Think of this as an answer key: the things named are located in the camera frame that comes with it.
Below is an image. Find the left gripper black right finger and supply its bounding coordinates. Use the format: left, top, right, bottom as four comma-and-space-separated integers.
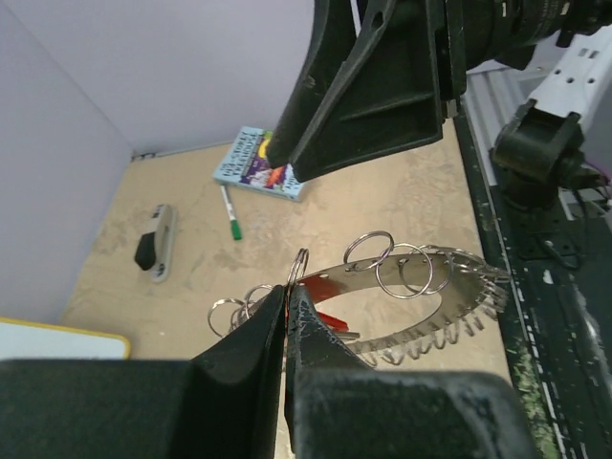
285, 286, 539, 458

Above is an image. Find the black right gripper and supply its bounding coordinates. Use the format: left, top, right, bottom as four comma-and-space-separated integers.
290, 0, 611, 182

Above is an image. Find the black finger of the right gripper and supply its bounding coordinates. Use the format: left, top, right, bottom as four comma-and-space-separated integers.
268, 1, 383, 168

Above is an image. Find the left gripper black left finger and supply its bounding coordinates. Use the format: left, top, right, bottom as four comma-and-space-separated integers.
1, 286, 285, 458

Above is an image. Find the silver key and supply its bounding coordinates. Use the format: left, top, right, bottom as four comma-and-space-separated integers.
335, 331, 361, 342

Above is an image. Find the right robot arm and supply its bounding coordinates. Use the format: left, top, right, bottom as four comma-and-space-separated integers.
268, 1, 611, 210

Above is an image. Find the blue treehouse book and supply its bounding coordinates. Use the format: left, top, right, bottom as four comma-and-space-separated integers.
212, 126, 305, 202

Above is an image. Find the black and grey stapler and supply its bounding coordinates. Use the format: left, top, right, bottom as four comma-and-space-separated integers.
134, 204, 178, 283

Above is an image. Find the green whiteboard marker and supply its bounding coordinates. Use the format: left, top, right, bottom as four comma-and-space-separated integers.
221, 186, 242, 241

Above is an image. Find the small whiteboard on stand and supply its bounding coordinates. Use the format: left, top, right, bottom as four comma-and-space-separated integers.
1, 317, 131, 361

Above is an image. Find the aluminium table frame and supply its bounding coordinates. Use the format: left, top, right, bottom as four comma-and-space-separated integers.
463, 69, 611, 216

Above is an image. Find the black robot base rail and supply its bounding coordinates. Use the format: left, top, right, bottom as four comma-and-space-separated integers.
453, 115, 611, 458

